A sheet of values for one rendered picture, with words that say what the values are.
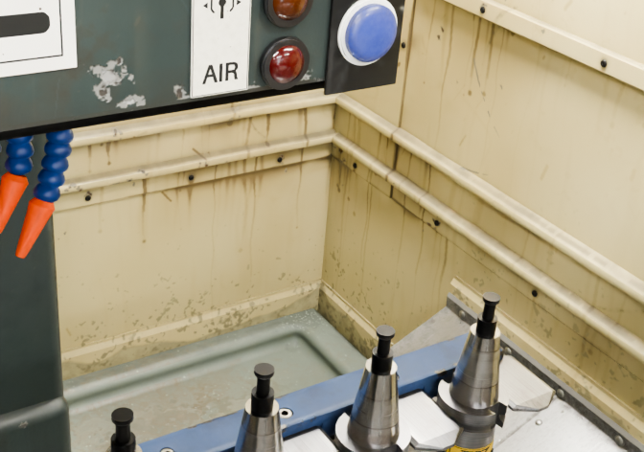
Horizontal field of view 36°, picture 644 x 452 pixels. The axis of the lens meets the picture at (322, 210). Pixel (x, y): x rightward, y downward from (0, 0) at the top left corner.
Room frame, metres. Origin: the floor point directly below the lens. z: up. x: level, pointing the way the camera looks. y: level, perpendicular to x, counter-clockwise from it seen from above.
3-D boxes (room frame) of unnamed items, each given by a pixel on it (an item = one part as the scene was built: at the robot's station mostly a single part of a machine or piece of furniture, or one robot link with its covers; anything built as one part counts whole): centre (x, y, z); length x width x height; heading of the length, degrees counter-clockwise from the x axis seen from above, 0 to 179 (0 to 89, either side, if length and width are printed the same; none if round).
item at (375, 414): (0.65, -0.06, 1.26); 0.04 x 0.04 x 0.07
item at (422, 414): (0.68, -0.10, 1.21); 0.07 x 0.05 x 0.01; 35
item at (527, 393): (0.74, -0.19, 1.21); 0.07 x 0.05 x 0.01; 35
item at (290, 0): (0.46, 0.02, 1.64); 0.02 x 0.01 x 0.02; 125
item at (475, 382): (0.71, -0.15, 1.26); 0.04 x 0.04 x 0.07
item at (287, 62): (0.46, 0.02, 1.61); 0.02 x 0.01 x 0.02; 125
